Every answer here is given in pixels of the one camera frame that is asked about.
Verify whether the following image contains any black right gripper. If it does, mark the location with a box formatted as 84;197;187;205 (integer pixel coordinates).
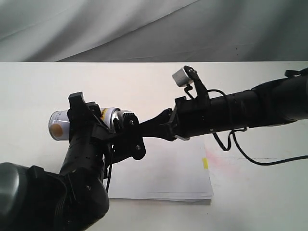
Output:
140;97;231;141

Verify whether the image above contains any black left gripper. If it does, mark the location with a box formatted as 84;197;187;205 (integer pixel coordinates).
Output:
60;92;146;178

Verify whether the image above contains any white spray paint can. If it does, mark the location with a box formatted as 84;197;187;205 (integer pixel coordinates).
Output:
48;107;131;141

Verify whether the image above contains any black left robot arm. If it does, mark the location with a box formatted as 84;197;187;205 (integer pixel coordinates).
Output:
0;92;145;231

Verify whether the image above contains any white paper stack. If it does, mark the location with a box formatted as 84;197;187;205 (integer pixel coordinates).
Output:
108;137;213;202

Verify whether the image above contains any grey backdrop cloth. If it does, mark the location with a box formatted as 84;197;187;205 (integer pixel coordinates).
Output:
0;0;308;62

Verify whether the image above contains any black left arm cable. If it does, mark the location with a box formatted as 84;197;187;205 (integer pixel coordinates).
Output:
104;144;116;193

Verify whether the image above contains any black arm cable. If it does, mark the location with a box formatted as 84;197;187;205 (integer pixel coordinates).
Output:
104;144;116;193
184;85;308;166

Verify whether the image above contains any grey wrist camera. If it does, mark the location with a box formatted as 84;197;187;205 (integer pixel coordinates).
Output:
172;65;197;87

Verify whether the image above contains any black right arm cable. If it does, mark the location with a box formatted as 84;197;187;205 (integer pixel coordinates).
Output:
184;85;308;166

